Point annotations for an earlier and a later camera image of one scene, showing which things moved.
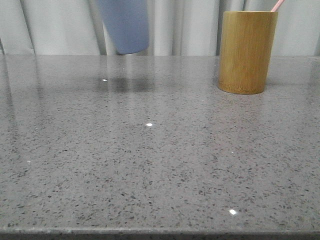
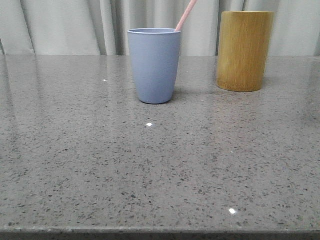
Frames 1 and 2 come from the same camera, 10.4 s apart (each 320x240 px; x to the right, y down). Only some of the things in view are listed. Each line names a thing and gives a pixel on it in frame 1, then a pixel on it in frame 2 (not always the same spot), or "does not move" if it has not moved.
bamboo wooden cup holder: x=246 y=40 does not move
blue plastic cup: x=126 y=23 -> x=156 y=53
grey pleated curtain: x=177 y=27 does not move
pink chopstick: x=276 y=5 -> x=189 y=8
